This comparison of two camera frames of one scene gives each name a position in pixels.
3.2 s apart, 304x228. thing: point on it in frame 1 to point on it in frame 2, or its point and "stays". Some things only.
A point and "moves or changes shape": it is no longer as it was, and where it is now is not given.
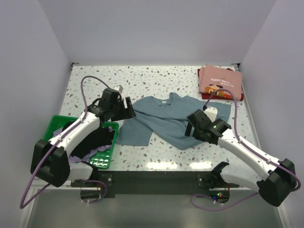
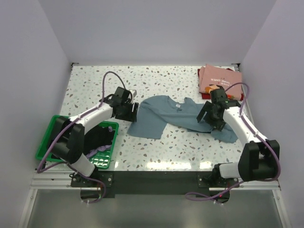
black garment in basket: [99, 136] stays
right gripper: [196, 136] to [204, 109]
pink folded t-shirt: [212, 79] stays
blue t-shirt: [163, 121] moves or changes shape
